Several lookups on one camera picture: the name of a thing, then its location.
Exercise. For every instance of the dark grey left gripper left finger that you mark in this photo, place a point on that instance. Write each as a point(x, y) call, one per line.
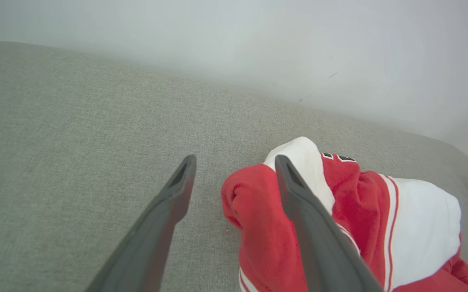
point(152, 251)

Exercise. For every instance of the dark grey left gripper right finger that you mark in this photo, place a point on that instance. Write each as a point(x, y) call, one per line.
point(323, 251)

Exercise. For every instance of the red jersey with white label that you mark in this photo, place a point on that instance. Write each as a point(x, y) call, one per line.
point(258, 227)

